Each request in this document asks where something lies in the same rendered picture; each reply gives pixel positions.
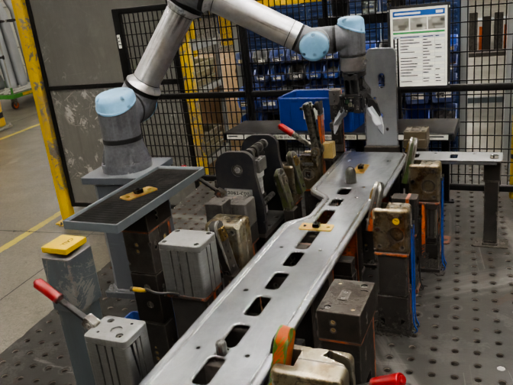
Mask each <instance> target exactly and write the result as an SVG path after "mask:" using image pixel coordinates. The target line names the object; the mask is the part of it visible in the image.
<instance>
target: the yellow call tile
mask: <svg viewBox="0 0 513 385"><path fill-rule="evenodd" d="M86 242H87V240H86V237H83V236H74V235H61V236H59V237H58V238H55V239H54V240H52V241H51V242H49V243H47V244H45V245H44V246H43V247H41V250H42V252H43V253H50V254H63V255H67V254H69V253H70V252H72V251H74V250H75V249H77V248H78V247H80V246H81V245H83V244H85V243H86Z"/></svg>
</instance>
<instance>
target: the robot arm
mask: <svg viewBox="0 0 513 385"><path fill-rule="evenodd" d="M167 4H168V5H167V6H166V9H165V11H164V13H163V16H162V18H161V19H160V22H159V24H158V25H157V27H156V30H155V31H154V33H153V36H152V37H151V39H150V42H149V44H148V46H147V49H146V50H145V52H144V55H143V56H142V58H141V60H140V62H139V64H138V66H137V68H136V70H135V72H134V74H131V75H128V76H127V78H126V80H125V81H124V84H123V86H122V87H121V88H116V89H109V90H108V91H104V92H101V93H100V94H98V95H97V96H96V98H95V110H96V112H97V115H98V121H99V125H100V129H101V133H102V140H103V145H104V150H103V156H102V171H103V173H104V174H107V175H125V174H131V173H137V172H140V171H142V170H145V169H147V168H149V167H151V166H152V165H153V161H152V157H151V156H150V153H149V151H148V149H147V147H146V145H145V144H144V142H143V138H142V134H141V129H140V124H141V123H142V122H143V121H146V120H147V119H149V118H150V117H151V116H152V115H153V113H154V112H155V110H156V106H157V100H158V98H159V97H160V94H161V91H160V83H161V82H162V80H163V78H164V76H165V75H166V72H167V70H168V69H169V66H170V64H171V62H172V61H173V58H174V56H175V55H176V52H177V50H178V49H179V46H180V45H181V43H182V41H183V39H184V37H185V35H186V33H187V31H188V29H189V27H190V25H191V23H192V21H193V19H195V18H199V17H201V16H202V13H203V12H206V11H210V12H212V13H214V14H216V15H219V16H221V17H223V18H225V19H227V20H229V21H232V22H234V23H235V24H238V25H240V26H241V27H243V28H246V29H248V30H250V31H252V32H254V33H256V34H258V35H261V36H263V37H265V38H267V39H269V40H271V41H274V42H276V43H278V44H280V45H282V46H284V47H286V48H289V49H290V50H294V51H295V52H296V53H299V54H300V55H302V56H303V57H304V58H305V59H306V60H309V61H318V60H321V59H322V58H324V57H325V56H326V54H327V53H333V52H340V70H341V71H342V77H343V78H344V92H343V93H342V94H341V95H339V103H338V104H337V114H336V116H335V119H334V124H333V126H334V134H336V133H337V131H338V130H339V128H340V124H341V123H342V122H343V118H345V117H346V116H347V114H348V112H354V113H361V112H362V113H364V112H365V111H366V106H367V105H368V107H369V108H367V114H368V116H369V117H371V118H372V121H373V123H374V125H377V127H378V129H379V131H380V132H381V134H384V126H383V122H382V116H381V112H380V110H379V105H378V103H377V101H376V100H375V99H374V98H373V97H372V96H371V88H370V87H369V86H368V85H367V83H366V82H365V80H364V79H363V78H360V77H361V76H365V75H366V62H368V59H366V40H365V33H366V32H365V26H364V19H363V17H361V16H359V15H353V16H346V17H342V18H339V19H338V20H337V25H334V26H327V27H309V26H307V25H304V24H302V23H300V22H298V21H296V20H294V19H292V18H289V17H287V16H285V15H283V14H281V13H279V12H277V11H275V10H273V9H271V8H268V7H266V6H265V5H262V4H260V3H259V2H256V1H254V0H167Z"/></svg>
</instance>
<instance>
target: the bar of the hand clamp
mask: <svg viewBox="0 0 513 385"><path fill-rule="evenodd" d="M314 108H315V109H316V110H320V108H321V105H320V102H319V101H316V102H315V104H314V105H313V104H312V102H306V103H304V104H303V105H302V107H300V108H299V109H300V111H301V110H302V111H303V112H304V115H305V121H306V125H307V128H308V134H309V138H310V142H311V148H313V147H317V148H321V149H320V156H321V154H323V150H322V146H321V140H320V136H319V133H318V126H317V122H316V118H315V112H314ZM320 156H319V157H320Z"/></svg>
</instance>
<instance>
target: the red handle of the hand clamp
mask: <svg viewBox="0 0 513 385"><path fill-rule="evenodd" d="M278 127H279V130H281V131H283V132H284V133H286V134H287V135H289V136H290V137H294V138H295V139H296V140H298V141H300V142H302V143H303V144H304V145H306V146H307V147H309V148H311V142H310V141H308V140H306V139H304V138H303V137H302V136H300V135H299V134H297V133H295V131H293V130H292V129H291V128H289V127H287V126H286V125H284V124H283V123H281V124H279V125H278Z"/></svg>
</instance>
